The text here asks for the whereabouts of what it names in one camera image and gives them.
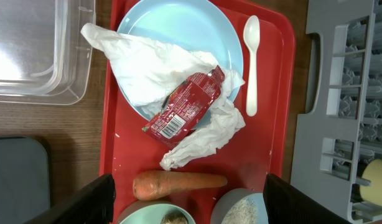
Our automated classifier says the brown food scrap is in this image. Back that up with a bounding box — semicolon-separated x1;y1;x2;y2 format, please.
161;211;188;224

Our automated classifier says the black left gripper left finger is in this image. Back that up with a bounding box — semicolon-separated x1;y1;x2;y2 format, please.
26;174;116;224

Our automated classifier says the clear plastic bin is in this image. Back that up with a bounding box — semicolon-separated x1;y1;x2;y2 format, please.
0;0;96;105

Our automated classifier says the grey dishwasher rack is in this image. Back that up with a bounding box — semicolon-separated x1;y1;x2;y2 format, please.
291;0;382;223

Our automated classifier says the red snack wrapper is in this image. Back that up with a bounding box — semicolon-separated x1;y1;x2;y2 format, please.
142;66;225;148

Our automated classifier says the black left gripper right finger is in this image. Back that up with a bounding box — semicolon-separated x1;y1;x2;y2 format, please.
263;174;350;224

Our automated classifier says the orange carrot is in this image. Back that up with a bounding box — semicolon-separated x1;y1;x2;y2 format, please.
133;170;228;201

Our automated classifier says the blue bowl with rice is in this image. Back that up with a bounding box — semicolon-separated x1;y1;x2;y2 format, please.
210;188;269;224

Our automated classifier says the crumpled white napkin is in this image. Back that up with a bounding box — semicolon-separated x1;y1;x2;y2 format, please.
81;23;246;170

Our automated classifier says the red serving tray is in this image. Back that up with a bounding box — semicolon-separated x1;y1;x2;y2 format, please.
100;1;296;224

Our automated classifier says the black tray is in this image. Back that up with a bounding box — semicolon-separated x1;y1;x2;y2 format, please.
0;137;50;223

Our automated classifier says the green bowl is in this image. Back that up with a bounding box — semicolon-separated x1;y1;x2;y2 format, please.
115;200;196;224

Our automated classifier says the white plastic spoon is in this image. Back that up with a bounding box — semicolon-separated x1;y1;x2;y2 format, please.
243;16;261;116

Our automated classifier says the yellow plastic cup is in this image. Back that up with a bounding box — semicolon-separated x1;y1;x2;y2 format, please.
360;159;382;207

